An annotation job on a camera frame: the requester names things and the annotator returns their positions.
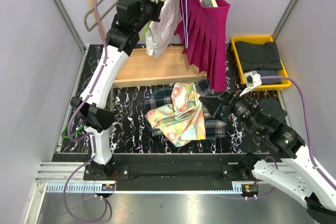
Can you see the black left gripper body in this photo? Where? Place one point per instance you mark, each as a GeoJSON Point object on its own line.
{"type": "Point", "coordinates": [149, 9]}

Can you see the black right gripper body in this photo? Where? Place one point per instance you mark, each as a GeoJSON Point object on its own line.
{"type": "Point", "coordinates": [241, 108]}

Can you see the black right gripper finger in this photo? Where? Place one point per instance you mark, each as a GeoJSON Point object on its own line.
{"type": "Point", "coordinates": [216, 110]}
{"type": "Point", "coordinates": [220, 98]}

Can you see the navy plaid skirt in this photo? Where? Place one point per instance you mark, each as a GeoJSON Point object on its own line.
{"type": "Point", "coordinates": [214, 128]}

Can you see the white skirt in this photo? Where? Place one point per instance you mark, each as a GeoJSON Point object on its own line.
{"type": "Point", "coordinates": [160, 33]}

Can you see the floral pastel skirt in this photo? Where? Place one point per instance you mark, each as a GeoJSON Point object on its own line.
{"type": "Point", "coordinates": [182, 120]}

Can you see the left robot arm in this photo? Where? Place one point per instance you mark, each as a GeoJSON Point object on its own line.
{"type": "Point", "coordinates": [131, 17]}

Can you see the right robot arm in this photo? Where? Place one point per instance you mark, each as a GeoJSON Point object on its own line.
{"type": "Point", "coordinates": [265, 118]}

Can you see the magenta pleated skirt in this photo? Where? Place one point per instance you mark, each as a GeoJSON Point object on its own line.
{"type": "Point", "coordinates": [207, 37]}

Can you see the blue-grey folded garment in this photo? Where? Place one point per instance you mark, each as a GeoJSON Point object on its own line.
{"type": "Point", "coordinates": [263, 73]}

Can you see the dark grey folded garment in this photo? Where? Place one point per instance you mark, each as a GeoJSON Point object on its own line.
{"type": "Point", "coordinates": [258, 56]}

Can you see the wooden clothes rack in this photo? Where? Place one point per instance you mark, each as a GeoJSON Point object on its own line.
{"type": "Point", "coordinates": [143, 70]}

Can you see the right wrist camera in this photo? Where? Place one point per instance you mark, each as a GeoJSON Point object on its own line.
{"type": "Point", "coordinates": [253, 80]}

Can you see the blue wire hanger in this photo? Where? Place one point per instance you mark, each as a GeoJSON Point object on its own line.
{"type": "Point", "coordinates": [184, 9]}

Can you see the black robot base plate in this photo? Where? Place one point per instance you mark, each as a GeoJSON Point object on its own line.
{"type": "Point", "coordinates": [158, 171]}

